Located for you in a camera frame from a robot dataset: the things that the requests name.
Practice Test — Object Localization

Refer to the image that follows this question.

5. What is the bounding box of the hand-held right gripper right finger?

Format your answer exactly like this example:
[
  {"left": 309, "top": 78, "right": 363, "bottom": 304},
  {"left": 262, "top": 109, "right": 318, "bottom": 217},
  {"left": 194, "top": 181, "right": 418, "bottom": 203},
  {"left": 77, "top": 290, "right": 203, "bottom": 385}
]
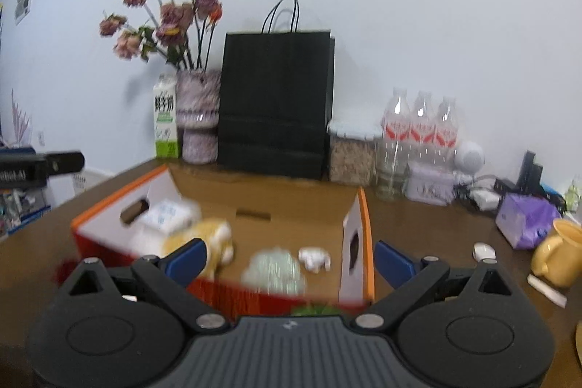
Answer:
[{"left": 355, "top": 239, "right": 517, "bottom": 329}]

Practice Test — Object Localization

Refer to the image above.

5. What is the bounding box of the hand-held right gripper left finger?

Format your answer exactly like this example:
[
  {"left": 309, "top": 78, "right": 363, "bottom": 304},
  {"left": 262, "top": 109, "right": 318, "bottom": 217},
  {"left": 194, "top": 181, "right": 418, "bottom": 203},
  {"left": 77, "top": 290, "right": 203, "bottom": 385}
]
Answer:
[{"left": 57, "top": 238, "right": 228, "bottom": 330}]

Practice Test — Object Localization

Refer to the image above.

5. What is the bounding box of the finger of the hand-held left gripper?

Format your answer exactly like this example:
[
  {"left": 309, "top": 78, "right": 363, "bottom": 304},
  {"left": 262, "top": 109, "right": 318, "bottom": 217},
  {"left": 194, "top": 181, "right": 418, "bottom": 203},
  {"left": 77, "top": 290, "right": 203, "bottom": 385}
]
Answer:
[{"left": 45, "top": 150, "right": 85, "bottom": 176}]

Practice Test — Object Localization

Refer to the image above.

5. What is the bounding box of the orange cardboard box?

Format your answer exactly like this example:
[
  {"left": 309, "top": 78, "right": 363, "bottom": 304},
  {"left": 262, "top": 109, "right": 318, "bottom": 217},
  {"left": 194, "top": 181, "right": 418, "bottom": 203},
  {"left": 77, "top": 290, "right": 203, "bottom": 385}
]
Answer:
[{"left": 70, "top": 164, "right": 376, "bottom": 316}]

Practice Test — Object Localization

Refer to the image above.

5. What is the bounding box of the brown wooden desktop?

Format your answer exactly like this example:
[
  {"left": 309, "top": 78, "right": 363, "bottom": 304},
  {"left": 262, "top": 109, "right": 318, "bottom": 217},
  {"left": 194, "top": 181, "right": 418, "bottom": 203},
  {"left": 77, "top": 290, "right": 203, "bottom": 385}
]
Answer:
[{"left": 0, "top": 158, "right": 582, "bottom": 388}]

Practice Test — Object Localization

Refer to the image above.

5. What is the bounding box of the yellow plush toy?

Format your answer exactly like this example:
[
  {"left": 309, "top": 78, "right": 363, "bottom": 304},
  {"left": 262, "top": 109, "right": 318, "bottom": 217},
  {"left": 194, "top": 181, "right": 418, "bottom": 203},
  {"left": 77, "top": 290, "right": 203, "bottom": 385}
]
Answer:
[{"left": 161, "top": 219, "right": 235, "bottom": 275}]

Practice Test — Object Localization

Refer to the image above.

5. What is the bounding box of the metal storage rack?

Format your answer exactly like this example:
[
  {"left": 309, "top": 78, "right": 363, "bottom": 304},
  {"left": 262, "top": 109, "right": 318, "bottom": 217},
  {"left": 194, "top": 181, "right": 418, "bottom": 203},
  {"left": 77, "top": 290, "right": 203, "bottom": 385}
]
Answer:
[{"left": 0, "top": 187, "right": 51, "bottom": 236}]

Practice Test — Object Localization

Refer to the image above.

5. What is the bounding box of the purple leaf decoration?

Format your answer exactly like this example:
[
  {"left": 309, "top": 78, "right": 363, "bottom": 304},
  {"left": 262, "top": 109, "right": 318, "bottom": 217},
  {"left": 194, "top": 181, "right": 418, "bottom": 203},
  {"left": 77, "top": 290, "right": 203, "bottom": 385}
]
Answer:
[{"left": 10, "top": 90, "right": 32, "bottom": 143}]

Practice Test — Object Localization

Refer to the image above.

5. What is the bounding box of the small white box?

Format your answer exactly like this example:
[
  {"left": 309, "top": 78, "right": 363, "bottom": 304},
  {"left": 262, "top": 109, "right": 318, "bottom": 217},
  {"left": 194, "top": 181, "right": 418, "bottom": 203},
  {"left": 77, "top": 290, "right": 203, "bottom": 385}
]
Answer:
[{"left": 132, "top": 199, "right": 201, "bottom": 254}]

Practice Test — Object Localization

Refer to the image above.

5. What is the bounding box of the clear glass jar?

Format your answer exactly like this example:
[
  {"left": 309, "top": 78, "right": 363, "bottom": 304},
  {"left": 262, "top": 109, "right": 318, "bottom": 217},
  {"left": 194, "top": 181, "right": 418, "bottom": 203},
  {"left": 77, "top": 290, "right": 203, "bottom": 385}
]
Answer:
[{"left": 375, "top": 163, "right": 410, "bottom": 202}]

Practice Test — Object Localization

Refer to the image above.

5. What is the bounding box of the small white gadget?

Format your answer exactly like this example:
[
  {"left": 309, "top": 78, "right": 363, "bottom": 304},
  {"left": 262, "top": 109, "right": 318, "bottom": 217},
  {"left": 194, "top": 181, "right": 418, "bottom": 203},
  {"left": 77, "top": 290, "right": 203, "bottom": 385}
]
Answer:
[{"left": 299, "top": 247, "right": 332, "bottom": 273}]

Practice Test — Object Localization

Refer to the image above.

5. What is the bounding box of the lavender tin box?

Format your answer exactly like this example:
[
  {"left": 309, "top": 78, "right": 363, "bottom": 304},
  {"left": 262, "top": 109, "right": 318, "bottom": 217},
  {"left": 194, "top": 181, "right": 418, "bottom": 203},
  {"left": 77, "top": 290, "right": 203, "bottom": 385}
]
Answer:
[{"left": 406, "top": 163, "right": 455, "bottom": 205}]

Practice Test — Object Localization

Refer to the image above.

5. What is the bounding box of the white rounded object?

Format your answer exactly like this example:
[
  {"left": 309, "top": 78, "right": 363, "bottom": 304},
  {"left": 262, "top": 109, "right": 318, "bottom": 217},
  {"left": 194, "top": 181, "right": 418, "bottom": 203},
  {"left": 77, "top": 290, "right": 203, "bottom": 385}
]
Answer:
[{"left": 241, "top": 248, "right": 307, "bottom": 294}]

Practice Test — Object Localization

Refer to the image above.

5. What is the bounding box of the white flat cap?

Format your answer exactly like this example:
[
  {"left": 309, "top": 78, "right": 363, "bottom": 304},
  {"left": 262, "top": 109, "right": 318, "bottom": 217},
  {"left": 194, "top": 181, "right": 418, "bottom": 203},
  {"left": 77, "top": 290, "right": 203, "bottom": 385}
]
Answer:
[{"left": 472, "top": 242, "right": 497, "bottom": 262}]

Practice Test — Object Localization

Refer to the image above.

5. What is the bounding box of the green white milk carton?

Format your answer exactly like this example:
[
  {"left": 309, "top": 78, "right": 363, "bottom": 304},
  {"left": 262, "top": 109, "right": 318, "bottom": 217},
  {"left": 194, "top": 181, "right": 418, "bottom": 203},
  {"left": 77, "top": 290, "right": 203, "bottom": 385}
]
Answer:
[{"left": 152, "top": 74, "right": 181, "bottom": 159}]

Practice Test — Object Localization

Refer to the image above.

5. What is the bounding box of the clear cereal container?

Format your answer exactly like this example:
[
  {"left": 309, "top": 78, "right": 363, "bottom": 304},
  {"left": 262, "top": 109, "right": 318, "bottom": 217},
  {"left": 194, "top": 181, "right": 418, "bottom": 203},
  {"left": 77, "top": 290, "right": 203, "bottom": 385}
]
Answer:
[{"left": 327, "top": 122, "right": 383, "bottom": 187}]

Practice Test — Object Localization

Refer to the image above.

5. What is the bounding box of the clear red-label water bottle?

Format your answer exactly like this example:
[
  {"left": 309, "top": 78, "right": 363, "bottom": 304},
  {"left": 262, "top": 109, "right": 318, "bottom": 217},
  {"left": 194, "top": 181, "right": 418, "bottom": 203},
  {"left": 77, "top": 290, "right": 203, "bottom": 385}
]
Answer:
[
  {"left": 434, "top": 97, "right": 460, "bottom": 163},
  {"left": 381, "top": 88, "right": 412, "bottom": 170},
  {"left": 409, "top": 91, "right": 439, "bottom": 163}
]

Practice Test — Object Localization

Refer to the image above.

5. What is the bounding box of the purple tissue pack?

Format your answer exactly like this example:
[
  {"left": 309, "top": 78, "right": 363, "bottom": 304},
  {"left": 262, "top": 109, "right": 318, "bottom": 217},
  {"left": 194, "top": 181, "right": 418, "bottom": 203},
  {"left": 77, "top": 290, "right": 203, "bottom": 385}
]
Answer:
[{"left": 495, "top": 193, "right": 562, "bottom": 251}]

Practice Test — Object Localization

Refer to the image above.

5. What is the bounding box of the mottled purple vase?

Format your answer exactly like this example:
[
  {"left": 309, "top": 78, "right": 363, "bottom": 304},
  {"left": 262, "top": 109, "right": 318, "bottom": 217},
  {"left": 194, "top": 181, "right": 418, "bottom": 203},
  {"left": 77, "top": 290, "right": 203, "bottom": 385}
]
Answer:
[{"left": 175, "top": 70, "right": 222, "bottom": 164}]

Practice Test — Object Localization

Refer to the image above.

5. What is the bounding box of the white paper stick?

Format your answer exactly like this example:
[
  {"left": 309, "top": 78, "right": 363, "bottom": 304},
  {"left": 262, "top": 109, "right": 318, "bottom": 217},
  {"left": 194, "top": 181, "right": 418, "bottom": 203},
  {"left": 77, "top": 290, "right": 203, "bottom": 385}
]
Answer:
[{"left": 526, "top": 274, "right": 568, "bottom": 308}]

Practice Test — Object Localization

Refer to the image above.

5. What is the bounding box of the yellow mug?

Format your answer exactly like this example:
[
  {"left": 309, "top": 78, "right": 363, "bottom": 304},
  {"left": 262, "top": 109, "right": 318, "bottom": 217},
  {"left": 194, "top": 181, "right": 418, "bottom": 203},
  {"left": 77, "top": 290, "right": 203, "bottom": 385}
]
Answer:
[{"left": 530, "top": 219, "right": 582, "bottom": 289}]

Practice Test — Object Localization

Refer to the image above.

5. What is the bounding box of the black paper bag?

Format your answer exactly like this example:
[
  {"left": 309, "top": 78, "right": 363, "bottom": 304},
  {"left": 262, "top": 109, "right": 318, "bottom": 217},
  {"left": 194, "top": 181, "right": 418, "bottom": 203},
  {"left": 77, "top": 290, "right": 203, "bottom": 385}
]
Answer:
[{"left": 217, "top": 0, "right": 336, "bottom": 181}]

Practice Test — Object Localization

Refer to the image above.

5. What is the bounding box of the white power adapter with cables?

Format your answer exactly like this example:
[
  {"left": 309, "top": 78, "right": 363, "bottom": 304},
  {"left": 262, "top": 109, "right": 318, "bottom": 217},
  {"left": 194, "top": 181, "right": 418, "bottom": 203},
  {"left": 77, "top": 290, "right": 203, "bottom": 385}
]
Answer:
[{"left": 455, "top": 179, "right": 505, "bottom": 211}]

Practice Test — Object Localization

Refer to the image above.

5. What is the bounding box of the white round camera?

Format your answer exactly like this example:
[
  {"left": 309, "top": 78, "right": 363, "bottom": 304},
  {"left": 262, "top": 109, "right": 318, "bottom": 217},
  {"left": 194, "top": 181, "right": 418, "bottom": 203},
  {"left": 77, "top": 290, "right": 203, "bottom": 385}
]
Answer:
[{"left": 455, "top": 141, "right": 486, "bottom": 184}]

